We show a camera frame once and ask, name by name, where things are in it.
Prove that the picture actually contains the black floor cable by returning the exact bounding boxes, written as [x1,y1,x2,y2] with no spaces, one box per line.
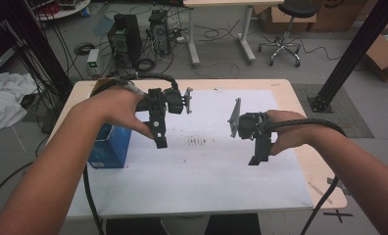
[0,161,35,223]

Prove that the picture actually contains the white cloth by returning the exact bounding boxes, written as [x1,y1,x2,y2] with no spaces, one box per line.
[0,71,38,131]

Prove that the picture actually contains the round white table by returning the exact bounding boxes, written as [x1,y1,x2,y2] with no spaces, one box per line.
[34,0,92,22]

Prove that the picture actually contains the black aluminium post with base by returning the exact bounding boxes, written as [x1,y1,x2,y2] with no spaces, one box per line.
[308,0,388,114]

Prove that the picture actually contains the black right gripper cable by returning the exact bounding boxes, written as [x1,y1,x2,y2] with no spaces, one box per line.
[265,117,347,235]

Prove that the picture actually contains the person's dark legs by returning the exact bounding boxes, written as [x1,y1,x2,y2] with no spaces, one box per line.
[105,213,263,235]

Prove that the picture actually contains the black aluminium post with cables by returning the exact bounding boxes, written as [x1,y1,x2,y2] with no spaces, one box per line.
[0,0,73,99]

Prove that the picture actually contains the open cardboard box with items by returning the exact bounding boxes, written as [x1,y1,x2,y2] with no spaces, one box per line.
[364,16,388,83]

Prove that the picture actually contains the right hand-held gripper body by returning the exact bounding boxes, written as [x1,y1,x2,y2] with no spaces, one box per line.
[227,97,276,141]

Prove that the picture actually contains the person's right hand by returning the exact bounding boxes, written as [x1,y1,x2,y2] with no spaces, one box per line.
[266,110,317,157]

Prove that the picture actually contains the white desk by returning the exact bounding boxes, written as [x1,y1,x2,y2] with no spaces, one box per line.
[182,0,285,68]

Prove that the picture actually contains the person's left hand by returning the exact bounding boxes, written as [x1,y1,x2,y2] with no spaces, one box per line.
[77,86,156,141]

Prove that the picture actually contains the black tape cross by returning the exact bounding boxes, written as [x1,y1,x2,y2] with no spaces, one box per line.
[322,210,354,224]

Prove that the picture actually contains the white power supply box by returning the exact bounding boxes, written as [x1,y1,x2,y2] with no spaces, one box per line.
[86,48,101,78]

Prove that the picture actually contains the silver cable plug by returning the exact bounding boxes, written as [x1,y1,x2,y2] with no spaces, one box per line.
[124,81,148,98]

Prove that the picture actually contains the small black cable coil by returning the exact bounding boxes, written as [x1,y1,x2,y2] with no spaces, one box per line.
[73,42,96,56]

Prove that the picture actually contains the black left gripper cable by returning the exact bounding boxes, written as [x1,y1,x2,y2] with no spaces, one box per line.
[82,72,180,235]

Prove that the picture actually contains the black swivel stool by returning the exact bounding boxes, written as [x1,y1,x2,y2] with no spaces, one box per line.
[258,0,318,69]

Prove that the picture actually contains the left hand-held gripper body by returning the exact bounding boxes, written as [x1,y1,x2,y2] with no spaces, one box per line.
[136,86,194,116]

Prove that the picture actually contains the black tape pieces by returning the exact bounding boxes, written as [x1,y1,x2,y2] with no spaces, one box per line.
[326,176,352,197]

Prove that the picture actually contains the grey computer tower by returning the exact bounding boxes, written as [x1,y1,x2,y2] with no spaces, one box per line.
[148,9,170,56]

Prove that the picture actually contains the white board mat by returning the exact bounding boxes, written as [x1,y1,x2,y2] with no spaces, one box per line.
[66,89,314,219]

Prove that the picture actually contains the large black cable coil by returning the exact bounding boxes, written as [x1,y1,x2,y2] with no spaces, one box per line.
[135,57,158,73]

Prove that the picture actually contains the black computer tower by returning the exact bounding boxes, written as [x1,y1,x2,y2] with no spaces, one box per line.
[107,13,143,69]

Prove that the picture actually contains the large brown cardboard box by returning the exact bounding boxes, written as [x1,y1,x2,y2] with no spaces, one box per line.
[308,0,367,33]

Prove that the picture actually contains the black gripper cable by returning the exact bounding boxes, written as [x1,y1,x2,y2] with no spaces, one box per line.
[82,72,180,235]
[265,117,347,235]

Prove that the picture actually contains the blue cardboard box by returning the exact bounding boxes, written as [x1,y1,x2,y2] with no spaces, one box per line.
[87,77,133,169]

